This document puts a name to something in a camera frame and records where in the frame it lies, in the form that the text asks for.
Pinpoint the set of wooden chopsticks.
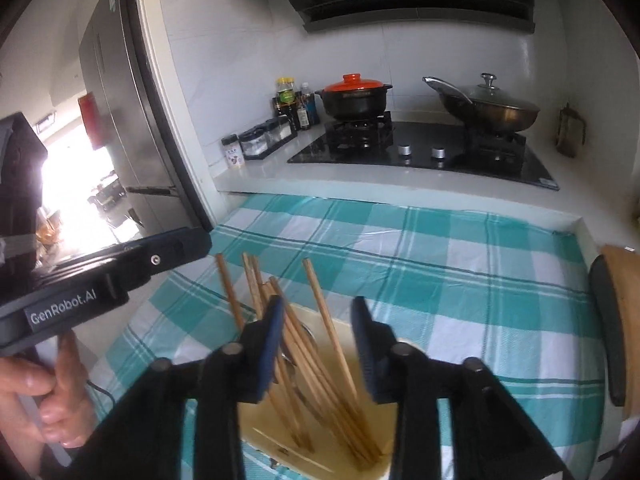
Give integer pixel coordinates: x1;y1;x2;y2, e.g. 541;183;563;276
214;252;382;467

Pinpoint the person's left hand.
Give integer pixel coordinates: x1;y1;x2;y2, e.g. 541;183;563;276
0;332;97;462

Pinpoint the black gas stove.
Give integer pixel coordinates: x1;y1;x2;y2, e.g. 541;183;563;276
287;110;559;192

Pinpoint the yellow cap bottle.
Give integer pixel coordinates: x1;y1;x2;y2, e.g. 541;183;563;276
276;77;300;112

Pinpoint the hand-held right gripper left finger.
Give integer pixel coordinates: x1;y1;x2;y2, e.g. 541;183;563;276
97;294;287;480

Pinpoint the black tray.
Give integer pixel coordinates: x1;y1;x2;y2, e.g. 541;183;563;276
587;254;629;407

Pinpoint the wooden cutting board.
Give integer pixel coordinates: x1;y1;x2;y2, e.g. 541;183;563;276
600;244;640;422

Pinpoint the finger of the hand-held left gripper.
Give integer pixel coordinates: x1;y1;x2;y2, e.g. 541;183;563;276
106;226;214;287

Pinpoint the red hanging cloth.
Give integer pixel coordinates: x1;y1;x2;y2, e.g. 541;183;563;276
77;90;109;151

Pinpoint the teal checked tablecloth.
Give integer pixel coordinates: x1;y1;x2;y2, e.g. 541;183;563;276
87;192;626;480

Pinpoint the grey refrigerator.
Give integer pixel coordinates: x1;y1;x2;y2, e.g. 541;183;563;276
77;0;212;242

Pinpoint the white spice shaker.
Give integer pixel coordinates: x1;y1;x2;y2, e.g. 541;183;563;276
221;134;245;170

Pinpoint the metal spoon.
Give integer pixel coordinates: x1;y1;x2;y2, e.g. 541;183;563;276
295;322;319;361

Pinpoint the dining furniture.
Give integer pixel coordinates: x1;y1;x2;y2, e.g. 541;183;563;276
87;172;132;227

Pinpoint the wok with glass lid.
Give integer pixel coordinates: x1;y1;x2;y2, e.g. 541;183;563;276
422;72;542;134

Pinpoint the black clay pot orange lid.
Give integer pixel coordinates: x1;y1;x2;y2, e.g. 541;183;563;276
314;73;394;122

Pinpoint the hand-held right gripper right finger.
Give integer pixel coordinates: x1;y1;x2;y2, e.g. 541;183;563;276
350;297;576;480

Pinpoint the cream ribbed utensil holder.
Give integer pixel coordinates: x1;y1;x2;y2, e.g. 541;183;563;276
235;300;402;477

